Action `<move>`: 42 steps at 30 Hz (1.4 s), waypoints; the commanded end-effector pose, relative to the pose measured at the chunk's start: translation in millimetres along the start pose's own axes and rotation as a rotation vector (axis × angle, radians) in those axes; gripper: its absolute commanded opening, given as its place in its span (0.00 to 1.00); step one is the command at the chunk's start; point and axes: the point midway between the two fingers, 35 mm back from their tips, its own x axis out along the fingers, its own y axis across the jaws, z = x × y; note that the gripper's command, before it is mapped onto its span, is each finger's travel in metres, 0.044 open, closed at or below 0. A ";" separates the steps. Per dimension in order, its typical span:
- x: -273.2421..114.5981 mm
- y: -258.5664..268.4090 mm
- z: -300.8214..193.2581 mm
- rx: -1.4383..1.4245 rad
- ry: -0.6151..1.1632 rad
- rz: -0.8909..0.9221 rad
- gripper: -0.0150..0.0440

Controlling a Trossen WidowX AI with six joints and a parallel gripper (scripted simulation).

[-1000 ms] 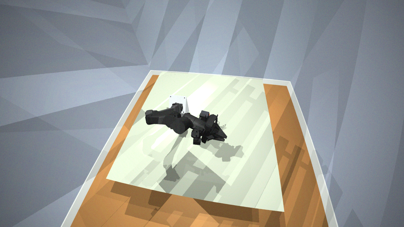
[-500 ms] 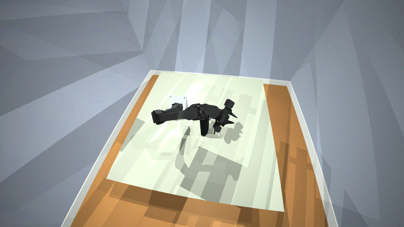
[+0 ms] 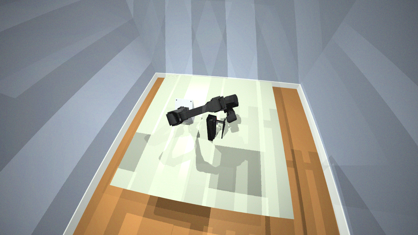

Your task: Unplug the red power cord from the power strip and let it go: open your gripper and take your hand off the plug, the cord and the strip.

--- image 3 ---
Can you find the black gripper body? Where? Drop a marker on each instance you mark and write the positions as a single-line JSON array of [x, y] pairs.
[[231, 115]]

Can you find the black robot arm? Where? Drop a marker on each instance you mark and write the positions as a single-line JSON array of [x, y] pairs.
[[216, 104]]

